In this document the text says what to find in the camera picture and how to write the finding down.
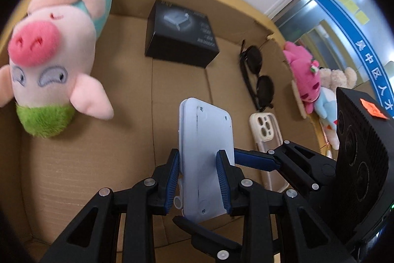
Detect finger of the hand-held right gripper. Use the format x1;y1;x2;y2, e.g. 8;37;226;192
172;215;244;263
233;140;337;192

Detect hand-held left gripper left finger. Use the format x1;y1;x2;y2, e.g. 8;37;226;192
40;149;181;263

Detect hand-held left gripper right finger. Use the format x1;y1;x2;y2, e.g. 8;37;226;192
215;150;355;263

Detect clear phone case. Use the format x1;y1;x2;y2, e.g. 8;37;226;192
249;112;290;193

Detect white plastic device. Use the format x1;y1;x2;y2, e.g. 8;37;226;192
173;97;234;224

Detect large cardboard box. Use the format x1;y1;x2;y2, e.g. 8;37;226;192
0;0;327;263

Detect pink pig plush toy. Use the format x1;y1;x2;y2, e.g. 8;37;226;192
0;0;115;139

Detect light blue plush doll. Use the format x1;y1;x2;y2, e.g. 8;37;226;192
314;87;341;151

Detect beige teddy bear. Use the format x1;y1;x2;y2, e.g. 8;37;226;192
318;66;358;91

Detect black sunglasses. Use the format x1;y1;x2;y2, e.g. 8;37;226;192
238;39;275;112

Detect glass door with blue decal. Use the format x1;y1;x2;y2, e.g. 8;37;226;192
274;0;394;116

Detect black product box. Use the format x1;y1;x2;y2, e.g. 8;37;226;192
145;0;220;69

